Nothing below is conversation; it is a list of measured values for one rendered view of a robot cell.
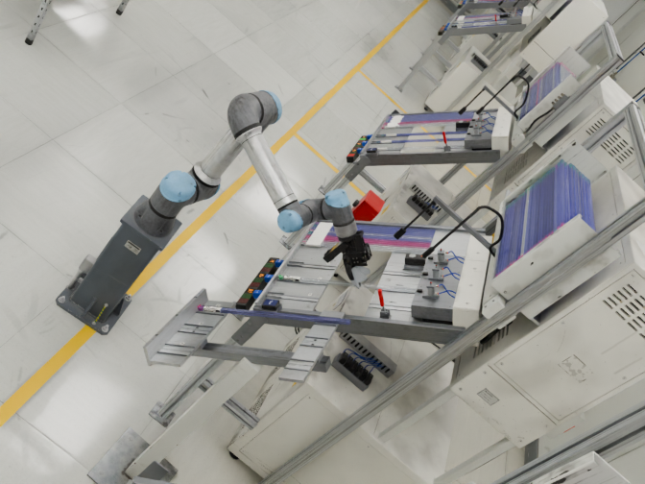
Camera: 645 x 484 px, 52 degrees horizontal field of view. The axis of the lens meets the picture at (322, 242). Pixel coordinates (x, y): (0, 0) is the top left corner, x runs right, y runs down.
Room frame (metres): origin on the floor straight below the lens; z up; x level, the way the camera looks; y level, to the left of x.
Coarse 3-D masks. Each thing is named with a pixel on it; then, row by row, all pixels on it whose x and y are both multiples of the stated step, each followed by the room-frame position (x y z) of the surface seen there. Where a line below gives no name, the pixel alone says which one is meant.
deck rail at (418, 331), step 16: (272, 320) 1.71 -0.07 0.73; (288, 320) 1.72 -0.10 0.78; (352, 320) 1.73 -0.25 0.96; (368, 320) 1.74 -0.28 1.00; (384, 320) 1.75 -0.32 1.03; (384, 336) 1.75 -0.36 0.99; (400, 336) 1.75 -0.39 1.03; (416, 336) 1.75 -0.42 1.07; (432, 336) 1.76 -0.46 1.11; (448, 336) 1.76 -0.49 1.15
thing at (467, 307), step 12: (468, 252) 2.13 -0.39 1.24; (480, 252) 2.14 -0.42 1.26; (468, 264) 2.04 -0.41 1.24; (480, 264) 2.05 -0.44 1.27; (468, 276) 1.97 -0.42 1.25; (480, 276) 1.98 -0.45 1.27; (468, 288) 1.89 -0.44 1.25; (480, 288) 1.90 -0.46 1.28; (456, 300) 1.82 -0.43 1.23; (468, 300) 1.83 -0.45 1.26; (480, 300) 1.84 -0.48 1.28; (456, 312) 1.78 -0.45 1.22; (468, 312) 1.78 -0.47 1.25; (480, 312) 1.83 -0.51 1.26; (456, 324) 1.78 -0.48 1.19; (468, 324) 1.78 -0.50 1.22
